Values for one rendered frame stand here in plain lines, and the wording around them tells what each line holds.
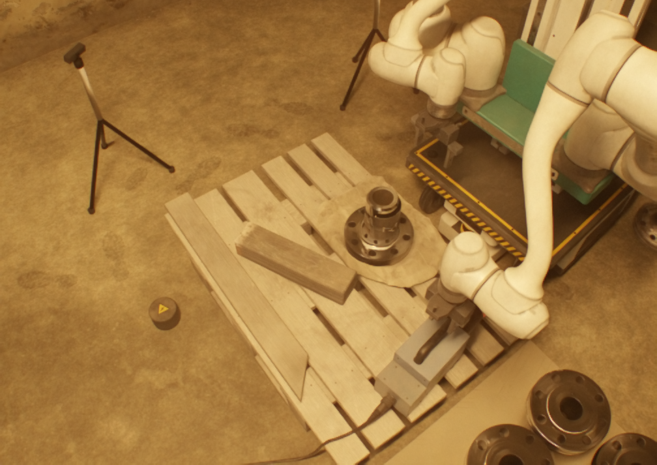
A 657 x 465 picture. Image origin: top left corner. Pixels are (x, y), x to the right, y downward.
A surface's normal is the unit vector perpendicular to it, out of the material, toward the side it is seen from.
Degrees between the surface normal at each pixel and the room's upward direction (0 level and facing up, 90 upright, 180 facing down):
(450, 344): 0
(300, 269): 0
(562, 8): 90
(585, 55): 62
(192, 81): 0
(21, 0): 90
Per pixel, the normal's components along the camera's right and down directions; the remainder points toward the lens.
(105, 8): 0.58, 0.64
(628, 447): 0.00, -0.62
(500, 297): -0.65, -0.01
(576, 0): -0.77, 0.51
